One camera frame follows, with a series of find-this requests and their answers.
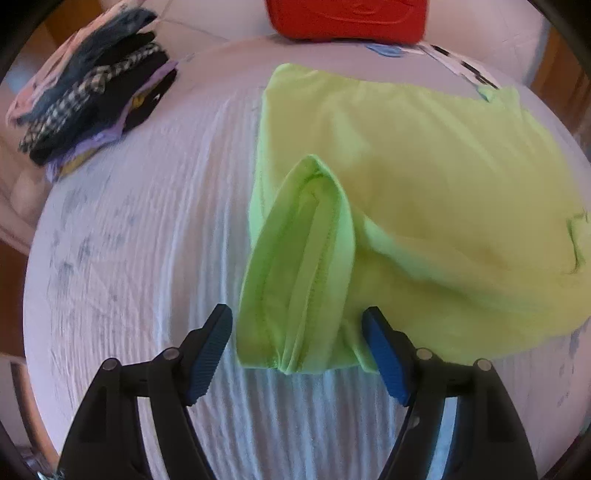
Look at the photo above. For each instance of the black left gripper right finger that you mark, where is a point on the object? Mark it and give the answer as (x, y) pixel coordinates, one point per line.
(460, 423)

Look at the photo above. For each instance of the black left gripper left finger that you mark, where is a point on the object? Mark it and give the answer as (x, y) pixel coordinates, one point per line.
(105, 439)

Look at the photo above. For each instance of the lime green t-shirt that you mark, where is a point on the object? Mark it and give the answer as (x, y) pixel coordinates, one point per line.
(457, 217)

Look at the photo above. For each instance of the stack of folded clothes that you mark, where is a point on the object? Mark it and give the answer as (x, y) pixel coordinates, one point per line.
(102, 82)

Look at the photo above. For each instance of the light blue bed sheet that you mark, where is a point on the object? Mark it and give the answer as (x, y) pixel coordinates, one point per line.
(136, 247)

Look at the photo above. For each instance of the white paper sheet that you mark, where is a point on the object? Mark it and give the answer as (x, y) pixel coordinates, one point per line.
(461, 64)

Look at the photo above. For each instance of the red zippered storage bag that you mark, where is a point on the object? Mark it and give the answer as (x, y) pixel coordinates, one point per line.
(382, 21)

